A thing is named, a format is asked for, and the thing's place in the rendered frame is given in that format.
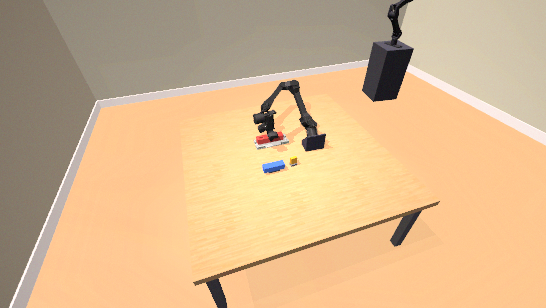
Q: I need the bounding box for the red tapered block with rectangular slots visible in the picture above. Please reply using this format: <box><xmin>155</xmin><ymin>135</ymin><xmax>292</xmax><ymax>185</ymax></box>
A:
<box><xmin>256</xmin><ymin>132</ymin><xmax>283</xmax><ymax>145</ymax></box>

